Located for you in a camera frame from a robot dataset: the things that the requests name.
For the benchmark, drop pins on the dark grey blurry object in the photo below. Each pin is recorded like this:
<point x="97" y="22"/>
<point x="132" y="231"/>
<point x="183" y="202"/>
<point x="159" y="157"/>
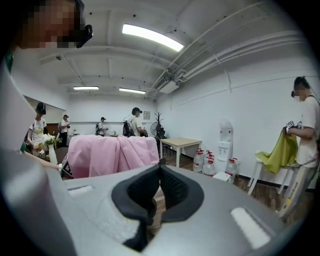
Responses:
<point x="162" y="161"/>

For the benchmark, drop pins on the dark coat rack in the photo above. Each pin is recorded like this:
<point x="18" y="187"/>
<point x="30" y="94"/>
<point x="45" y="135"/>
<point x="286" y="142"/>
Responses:
<point x="158" y="118"/>

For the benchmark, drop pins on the person's green shirt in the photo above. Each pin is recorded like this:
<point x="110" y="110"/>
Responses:
<point x="9" y="61"/>

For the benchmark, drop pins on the white water dispenser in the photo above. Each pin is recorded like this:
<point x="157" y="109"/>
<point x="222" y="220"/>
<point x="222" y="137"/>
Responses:
<point x="225" y="147"/>

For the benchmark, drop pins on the white ceiling air conditioner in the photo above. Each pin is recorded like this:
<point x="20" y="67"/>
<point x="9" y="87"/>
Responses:
<point x="168" y="87"/>

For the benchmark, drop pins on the black standing fan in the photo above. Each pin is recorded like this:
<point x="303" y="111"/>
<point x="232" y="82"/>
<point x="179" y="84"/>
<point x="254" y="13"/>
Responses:
<point x="155" y="128"/>

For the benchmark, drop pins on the white vase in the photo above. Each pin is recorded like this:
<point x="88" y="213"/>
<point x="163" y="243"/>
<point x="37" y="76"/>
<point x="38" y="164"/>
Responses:
<point x="52" y="155"/>

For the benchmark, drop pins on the ceiling camera dome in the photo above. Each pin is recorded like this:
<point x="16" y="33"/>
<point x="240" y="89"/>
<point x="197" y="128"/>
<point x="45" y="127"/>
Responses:
<point x="58" y="57"/>

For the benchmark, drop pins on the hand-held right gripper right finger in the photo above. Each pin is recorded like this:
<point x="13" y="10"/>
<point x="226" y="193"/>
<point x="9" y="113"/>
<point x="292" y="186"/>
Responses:
<point x="192" y="197"/>

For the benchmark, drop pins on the white table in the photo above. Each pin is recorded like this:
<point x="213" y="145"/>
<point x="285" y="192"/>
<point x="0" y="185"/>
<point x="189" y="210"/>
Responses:
<point x="258" y="166"/>

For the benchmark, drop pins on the person's left forearm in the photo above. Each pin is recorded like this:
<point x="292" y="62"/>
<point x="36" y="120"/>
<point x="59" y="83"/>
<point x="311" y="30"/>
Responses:
<point x="42" y="161"/>

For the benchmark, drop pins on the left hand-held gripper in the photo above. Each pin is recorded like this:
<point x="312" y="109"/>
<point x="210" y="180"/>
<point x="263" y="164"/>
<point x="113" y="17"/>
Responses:
<point x="67" y="170"/>

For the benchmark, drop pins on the flat white box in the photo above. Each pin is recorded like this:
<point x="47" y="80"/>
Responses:
<point x="222" y="176"/>

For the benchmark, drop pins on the framed wall notice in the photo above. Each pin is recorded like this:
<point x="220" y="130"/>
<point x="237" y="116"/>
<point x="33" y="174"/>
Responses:
<point x="146" y="115"/>

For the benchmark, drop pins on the light wooden table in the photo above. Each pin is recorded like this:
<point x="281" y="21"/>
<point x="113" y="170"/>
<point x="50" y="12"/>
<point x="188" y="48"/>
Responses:
<point x="181" y="142"/>

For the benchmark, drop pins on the small white box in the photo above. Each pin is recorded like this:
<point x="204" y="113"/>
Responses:
<point x="111" y="132"/>

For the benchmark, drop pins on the black head-mounted camera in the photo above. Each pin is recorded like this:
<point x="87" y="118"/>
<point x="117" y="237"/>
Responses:
<point x="85" y="32"/>

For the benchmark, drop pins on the white ceiling pipes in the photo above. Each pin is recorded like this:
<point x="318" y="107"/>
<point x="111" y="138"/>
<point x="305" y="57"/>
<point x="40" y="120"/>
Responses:
<point x="250" y="49"/>

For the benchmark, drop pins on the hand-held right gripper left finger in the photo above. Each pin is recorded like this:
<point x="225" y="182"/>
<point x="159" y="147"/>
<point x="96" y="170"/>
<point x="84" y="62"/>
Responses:
<point x="122" y="197"/>

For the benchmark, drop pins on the yellow-green cloth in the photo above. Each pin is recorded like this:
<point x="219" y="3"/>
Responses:
<point x="282" y="152"/>

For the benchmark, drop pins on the white flowers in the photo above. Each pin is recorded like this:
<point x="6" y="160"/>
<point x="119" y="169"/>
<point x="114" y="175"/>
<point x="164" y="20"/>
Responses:
<point x="49" y="138"/>

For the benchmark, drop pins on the pink clothes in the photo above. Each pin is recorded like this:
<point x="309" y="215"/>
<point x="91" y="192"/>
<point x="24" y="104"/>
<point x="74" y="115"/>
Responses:
<point x="107" y="155"/>

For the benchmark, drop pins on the long ceiling light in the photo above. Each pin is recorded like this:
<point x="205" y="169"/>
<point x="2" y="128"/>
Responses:
<point x="132" y="90"/>
<point x="85" y="88"/>
<point x="152" y="37"/>

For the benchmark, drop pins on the person's head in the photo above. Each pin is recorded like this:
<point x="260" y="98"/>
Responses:
<point x="47" y="22"/>

